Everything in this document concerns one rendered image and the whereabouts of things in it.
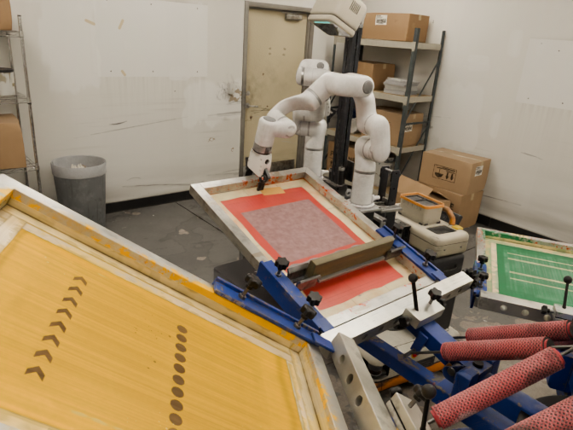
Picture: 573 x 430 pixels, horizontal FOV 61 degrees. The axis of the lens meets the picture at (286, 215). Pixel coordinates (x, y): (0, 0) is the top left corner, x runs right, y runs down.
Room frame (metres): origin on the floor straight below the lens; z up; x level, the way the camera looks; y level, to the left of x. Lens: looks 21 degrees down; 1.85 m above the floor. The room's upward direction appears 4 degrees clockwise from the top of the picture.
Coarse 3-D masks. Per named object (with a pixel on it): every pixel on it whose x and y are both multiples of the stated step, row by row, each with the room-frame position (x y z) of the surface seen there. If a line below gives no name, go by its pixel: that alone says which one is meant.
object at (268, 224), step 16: (240, 208) 1.72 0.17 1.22; (256, 208) 1.74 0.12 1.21; (272, 208) 1.77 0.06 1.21; (256, 224) 1.64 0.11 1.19; (272, 224) 1.66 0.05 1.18; (288, 224) 1.69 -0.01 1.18; (256, 240) 1.55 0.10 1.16; (272, 240) 1.57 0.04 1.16; (288, 240) 1.59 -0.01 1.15; (304, 240) 1.62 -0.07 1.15; (272, 256) 1.48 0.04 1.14; (288, 256) 1.50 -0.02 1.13; (304, 256) 1.53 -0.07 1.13; (320, 256) 1.55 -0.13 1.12; (320, 288) 1.38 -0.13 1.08; (336, 288) 1.40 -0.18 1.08; (352, 288) 1.42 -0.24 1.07; (320, 304) 1.31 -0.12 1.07; (336, 304) 1.33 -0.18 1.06
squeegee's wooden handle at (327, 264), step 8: (376, 240) 1.55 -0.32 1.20; (384, 240) 1.57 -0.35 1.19; (392, 240) 1.58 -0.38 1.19; (352, 248) 1.47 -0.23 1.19; (360, 248) 1.48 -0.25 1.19; (368, 248) 1.50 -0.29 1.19; (376, 248) 1.53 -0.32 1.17; (384, 248) 1.56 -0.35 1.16; (328, 256) 1.40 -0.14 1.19; (336, 256) 1.41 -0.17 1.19; (344, 256) 1.42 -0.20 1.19; (352, 256) 1.45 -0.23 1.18; (360, 256) 1.48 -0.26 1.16; (368, 256) 1.52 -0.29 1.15; (376, 256) 1.55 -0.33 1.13; (384, 256) 1.59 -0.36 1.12; (312, 264) 1.35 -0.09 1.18; (320, 264) 1.35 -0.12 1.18; (328, 264) 1.38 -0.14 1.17; (336, 264) 1.41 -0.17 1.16; (344, 264) 1.44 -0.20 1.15; (352, 264) 1.47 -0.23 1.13; (312, 272) 1.35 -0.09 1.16; (320, 272) 1.37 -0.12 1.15; (328, 272) 1.40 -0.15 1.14
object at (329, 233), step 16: (288, 192) 1.92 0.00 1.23; (304, 192) 1.95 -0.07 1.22; (288, 208) 1.80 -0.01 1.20; (304, 208) 1.83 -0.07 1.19; (320, 208) 1.86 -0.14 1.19; (304, 224) 1.72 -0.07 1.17; (320, 224) 1.74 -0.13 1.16; (336, 224) 1.77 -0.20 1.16; (320, 240) 1.64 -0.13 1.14; (336, 240) 1.67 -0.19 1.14; (352, 240) 1.69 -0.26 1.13; (352, 272) 1.50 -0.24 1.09; (368, 272) 1.53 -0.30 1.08; (384, 272) 1.55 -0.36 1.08; (368, 288) 1.44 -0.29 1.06
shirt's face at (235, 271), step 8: (224, 264) 1.76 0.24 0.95; (232, 264) 1.77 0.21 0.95; (240, 264) 1.77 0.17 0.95; (248, 264) 1.78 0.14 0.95; (224, 272) 1.70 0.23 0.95; (232, 272) 1.70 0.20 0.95; (240, 272) 1.71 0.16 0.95; (248, 272) 1.71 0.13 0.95; (232, 280) 1.64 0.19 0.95; (240, 280) 1.64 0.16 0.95; (256, 296) 1.53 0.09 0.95; (264, 296) 1.54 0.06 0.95; (272, 304) 1.49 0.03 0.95
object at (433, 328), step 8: (408, 328) 1.24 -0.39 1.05; (416, 328) 1.22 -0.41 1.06; (424, 328) 1.21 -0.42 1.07; (432, 328) 1.21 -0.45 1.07; (440, 328) 1.22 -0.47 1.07; (416, 336) 1.22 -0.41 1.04; (432, 336) 1.18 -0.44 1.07; (440, 336) 1.19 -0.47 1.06; (448, 336) 1.19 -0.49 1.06; (432, 344) 1.18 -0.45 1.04; (440, 344) 1.16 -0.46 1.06; (440, 360) 1.15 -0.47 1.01
